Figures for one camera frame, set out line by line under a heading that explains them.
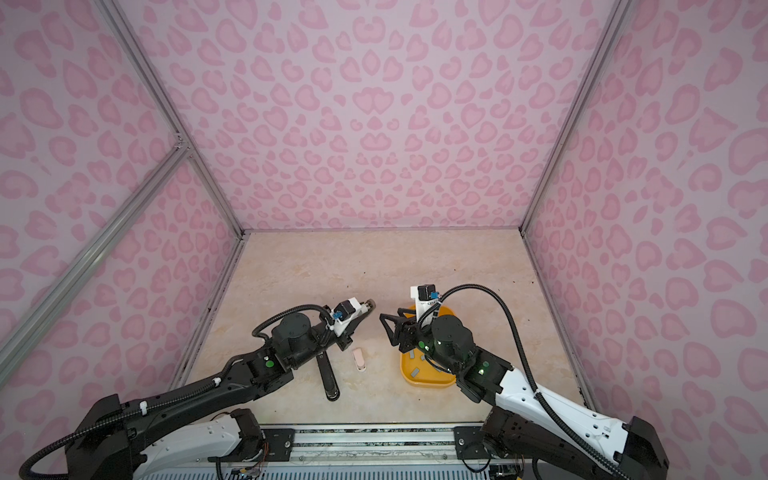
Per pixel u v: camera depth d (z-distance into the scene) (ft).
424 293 1.99
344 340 2.12
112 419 1.39
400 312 2.38
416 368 2.81
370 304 2.36
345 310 1.93
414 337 2.06
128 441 1.33
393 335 2.09
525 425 1.96
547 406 1.51
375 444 2.46
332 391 2.58
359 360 2.77
